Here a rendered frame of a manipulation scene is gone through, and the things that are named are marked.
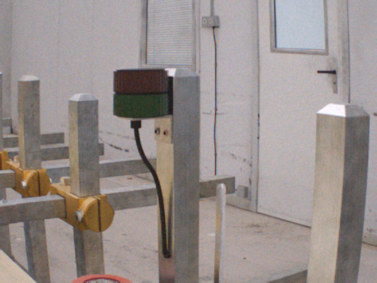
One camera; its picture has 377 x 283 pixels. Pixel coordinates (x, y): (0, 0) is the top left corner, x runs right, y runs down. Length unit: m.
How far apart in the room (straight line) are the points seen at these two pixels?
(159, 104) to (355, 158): 0.24
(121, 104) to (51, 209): 0.34
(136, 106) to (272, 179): 3.96
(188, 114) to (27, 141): 0.51
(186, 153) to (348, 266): 0.26
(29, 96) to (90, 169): 0.27
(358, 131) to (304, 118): 3.80
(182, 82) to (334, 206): 0.26
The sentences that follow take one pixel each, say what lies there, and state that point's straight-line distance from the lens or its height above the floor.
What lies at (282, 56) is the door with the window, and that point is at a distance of 4.46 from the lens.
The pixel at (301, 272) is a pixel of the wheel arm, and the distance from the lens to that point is 0.95.
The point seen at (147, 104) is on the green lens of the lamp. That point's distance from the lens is 0.67.
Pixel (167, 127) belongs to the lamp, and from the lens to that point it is 0.71.
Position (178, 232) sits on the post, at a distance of 0.73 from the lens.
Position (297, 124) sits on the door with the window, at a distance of 4.37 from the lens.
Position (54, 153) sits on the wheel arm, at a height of 0.95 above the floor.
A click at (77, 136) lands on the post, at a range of 0.93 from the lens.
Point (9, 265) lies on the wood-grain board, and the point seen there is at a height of 0.90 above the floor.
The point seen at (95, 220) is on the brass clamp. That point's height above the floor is 0.94.
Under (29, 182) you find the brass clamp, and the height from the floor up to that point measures 0.95.
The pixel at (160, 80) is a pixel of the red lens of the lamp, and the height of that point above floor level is 1.15.
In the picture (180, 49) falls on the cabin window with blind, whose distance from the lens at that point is 5.52.
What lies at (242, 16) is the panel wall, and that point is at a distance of 4.78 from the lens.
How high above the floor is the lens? 1.18
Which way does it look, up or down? 8 degrees down
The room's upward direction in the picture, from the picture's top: straight up
